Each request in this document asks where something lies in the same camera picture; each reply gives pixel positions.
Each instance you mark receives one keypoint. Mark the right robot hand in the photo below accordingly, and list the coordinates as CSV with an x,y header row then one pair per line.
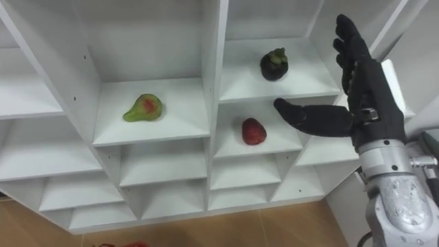
x,y
374,103

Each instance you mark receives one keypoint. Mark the red plastic basket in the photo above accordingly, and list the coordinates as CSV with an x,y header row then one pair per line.
x,y
137,245

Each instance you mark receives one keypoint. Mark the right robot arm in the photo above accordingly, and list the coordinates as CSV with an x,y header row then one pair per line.
x,y
401,206

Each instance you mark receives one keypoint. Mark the dark mangosteen soft toy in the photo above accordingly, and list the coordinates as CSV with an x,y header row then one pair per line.
x,y
273,67

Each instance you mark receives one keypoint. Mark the red strawberry soft toy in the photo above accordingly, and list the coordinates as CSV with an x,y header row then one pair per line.
x,y
254,132

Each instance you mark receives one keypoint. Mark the white shelf unit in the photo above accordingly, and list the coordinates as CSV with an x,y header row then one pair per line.
x,y
154,113

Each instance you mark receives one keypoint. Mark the green red pear soft toy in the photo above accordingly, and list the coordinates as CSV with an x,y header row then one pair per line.
x,y
144,109

